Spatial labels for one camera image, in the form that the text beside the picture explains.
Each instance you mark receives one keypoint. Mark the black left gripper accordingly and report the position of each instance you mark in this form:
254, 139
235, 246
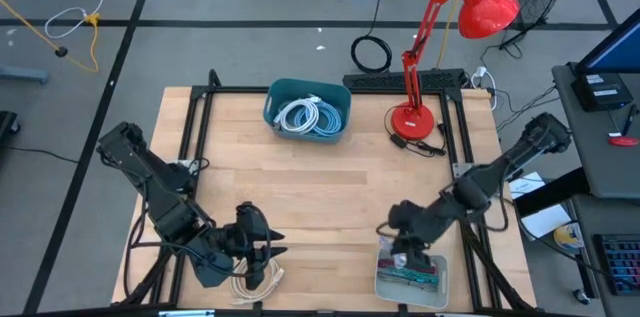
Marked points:
250, 222

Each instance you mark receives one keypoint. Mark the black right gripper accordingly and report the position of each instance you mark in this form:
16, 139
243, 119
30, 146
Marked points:
412, 246

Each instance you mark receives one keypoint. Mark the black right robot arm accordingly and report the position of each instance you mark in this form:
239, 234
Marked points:
480, 184

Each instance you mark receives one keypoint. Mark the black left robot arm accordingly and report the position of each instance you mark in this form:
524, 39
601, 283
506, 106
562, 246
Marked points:
160, 192

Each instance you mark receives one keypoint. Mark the white plastic bin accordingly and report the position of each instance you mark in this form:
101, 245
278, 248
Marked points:
415, 299

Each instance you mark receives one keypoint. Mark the silver mounting plate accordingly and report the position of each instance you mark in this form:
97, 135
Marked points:
461, 171

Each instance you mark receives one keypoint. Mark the white paper sheet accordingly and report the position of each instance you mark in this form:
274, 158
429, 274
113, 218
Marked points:
550, 219

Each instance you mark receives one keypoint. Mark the round blue yellow disc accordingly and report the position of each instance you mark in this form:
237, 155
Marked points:
567, 239

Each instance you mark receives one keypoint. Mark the teal plastic bin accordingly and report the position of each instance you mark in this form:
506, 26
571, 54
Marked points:
300, 88

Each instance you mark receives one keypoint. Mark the black desk beam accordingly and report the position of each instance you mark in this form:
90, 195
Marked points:
555, 189

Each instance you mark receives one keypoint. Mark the black chair caster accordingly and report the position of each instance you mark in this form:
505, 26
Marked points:
581, 297

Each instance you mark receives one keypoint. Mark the grey keyboard desk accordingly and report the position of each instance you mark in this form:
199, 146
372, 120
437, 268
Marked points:
615, 217

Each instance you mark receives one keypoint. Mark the keyboard with colourful keys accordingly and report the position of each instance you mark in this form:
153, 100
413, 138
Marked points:
622, 262

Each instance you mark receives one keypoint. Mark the red oval object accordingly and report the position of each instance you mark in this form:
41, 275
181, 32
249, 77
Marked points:
623, 141

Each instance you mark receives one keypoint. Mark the black mini computer box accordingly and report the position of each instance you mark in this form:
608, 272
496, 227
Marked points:
600, 92

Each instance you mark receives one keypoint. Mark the dark pen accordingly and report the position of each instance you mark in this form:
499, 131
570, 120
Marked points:
629, 119

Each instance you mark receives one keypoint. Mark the red desk lamp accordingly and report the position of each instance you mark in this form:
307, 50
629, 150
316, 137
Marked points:
487, 4

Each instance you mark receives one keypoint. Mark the black caster base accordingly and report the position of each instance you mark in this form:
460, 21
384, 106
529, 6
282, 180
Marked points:
7, 122

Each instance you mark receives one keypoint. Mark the monitor with blue screen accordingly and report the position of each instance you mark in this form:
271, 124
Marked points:
620, 49

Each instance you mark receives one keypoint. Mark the grey furniture foot bar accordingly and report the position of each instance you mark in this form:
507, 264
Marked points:
22, 74

